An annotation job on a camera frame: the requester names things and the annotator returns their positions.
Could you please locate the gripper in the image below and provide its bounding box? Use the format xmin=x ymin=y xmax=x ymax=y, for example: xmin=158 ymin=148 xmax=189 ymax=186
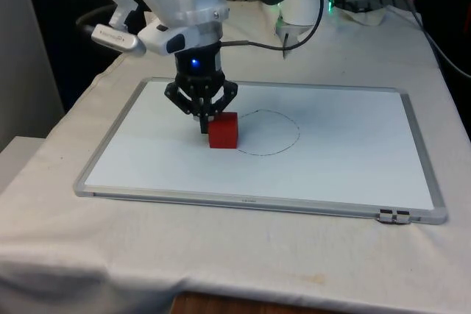
xmin=163 ymin=43 xmax=239 ymax=135

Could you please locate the red cube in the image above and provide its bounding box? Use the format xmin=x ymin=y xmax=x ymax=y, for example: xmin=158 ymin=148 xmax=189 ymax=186
xmin=208 ymin=111 xmax=240 ymax=150

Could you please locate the flat whiteboard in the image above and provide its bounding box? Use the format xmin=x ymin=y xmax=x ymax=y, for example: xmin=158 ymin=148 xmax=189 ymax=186
xmin=73 ymin=77 xmax=449 ymax=226

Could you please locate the black cable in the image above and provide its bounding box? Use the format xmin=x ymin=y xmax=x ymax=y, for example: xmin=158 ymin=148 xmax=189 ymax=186
xmin=75 ymin=4 xmax=119 ymax=38
xmin=404 ymin=0 xmax=471 ymax=76
xmin=219 ymin=0 xmax=330 ymax=52

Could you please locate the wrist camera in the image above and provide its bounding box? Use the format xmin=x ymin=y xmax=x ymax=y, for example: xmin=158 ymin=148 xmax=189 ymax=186
xmin=91 ymin=24 xmax=147 ymax=59

